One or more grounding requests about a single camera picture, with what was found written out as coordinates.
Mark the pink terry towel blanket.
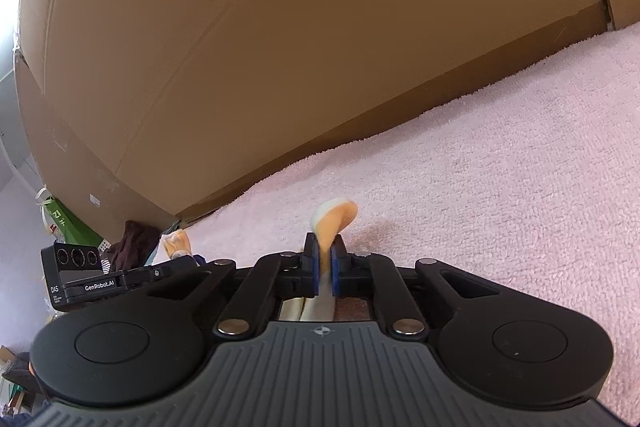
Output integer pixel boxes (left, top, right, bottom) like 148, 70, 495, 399
150, 22, 640, 413

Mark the cardboard box with shipping label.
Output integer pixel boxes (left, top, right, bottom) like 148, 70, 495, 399
20, 0, 617, 224

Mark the orange white striped sweater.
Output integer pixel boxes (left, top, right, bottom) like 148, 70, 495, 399
162, 198, 371, 323

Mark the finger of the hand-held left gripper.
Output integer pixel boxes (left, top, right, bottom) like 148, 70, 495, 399
125, 256, 198, 290

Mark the cardboard box with small label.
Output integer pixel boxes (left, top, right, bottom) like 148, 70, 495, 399
14, 54, 177, 229

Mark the green shopping bag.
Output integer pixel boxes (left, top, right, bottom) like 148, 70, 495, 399
35, 187, 104, 249

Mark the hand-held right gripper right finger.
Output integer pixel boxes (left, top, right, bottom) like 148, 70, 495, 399
330, 238, 501, 342

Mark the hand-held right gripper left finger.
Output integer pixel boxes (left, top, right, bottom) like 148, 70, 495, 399
147, 233, 321, 342

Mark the dark brown cloth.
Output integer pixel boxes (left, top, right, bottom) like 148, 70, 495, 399
107, 221, 162, 273

